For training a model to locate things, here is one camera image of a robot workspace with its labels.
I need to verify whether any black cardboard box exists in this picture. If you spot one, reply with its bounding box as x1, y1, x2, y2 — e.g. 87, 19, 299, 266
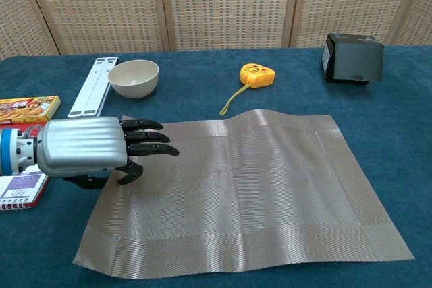
321, 33, 385, 86

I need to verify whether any red spiral notebook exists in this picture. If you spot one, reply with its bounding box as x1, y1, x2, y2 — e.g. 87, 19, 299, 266
0, 122, 51, 211

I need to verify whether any woven bamboo folding screen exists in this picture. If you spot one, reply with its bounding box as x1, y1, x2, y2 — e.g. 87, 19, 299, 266
0, 0, 432, 61

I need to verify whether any brown woven placemat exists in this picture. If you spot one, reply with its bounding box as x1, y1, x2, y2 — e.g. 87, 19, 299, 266
72, 109, 415, 274

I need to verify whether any white bowl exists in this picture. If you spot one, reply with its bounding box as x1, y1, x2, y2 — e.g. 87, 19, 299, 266
107, 59, 160, 100

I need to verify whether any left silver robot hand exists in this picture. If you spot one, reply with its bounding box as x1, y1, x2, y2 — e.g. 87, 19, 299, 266
36, 116, 180, 190

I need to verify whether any yellow curry box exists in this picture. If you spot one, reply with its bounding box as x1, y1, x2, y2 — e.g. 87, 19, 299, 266
0, 95, 62, 125

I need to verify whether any white folding stand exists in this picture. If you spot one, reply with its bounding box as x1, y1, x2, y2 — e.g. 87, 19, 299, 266
67, 57, 120, 119

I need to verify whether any yellow tape measure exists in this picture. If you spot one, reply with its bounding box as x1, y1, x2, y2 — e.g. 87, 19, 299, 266
219, 63, 277, 117

